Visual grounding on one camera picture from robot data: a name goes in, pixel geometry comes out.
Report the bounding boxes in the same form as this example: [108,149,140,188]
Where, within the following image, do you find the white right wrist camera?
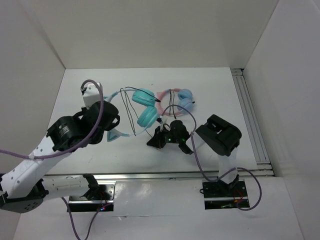
[157,116,171,131]

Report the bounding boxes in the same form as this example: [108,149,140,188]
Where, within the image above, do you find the black teal headphone audio cable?
[119,86,163,137]

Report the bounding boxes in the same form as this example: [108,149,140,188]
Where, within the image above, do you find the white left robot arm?
[0,102,120,214]

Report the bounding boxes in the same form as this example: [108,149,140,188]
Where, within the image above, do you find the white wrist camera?
[82,83,100,109]
[157,116,171,131]

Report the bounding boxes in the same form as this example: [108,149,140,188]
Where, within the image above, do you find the pink blue cat-ear headphones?
[156,88,195,117]

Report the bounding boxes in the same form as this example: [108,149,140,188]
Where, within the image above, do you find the white front cover plate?
[112,179,205,217]

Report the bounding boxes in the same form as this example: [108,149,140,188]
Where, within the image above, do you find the black pink headphone audio cable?
[167,88,179,122]

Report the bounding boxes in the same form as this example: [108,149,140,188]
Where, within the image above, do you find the teal cat-ear headphones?
[104,86,160,142]

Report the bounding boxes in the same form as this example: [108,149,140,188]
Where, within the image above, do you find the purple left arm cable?
[0,79,106,240]

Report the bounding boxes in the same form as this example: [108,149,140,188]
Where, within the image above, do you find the aluminium front rail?
[44,165,275,182]

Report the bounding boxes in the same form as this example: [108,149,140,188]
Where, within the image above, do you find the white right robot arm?
[146,114,242,196]

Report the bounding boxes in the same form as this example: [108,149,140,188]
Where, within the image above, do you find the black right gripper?
[147,125,181,149]

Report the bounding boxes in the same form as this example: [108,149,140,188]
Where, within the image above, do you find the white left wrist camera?
[82,83,100,109]

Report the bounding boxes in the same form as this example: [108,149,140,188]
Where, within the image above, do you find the aluminium side rail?
[230,68,275,177]

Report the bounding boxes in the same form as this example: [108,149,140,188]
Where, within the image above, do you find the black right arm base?
[199,181,250,210]

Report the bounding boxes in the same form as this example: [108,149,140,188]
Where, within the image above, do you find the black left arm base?
[67,180,116,213]

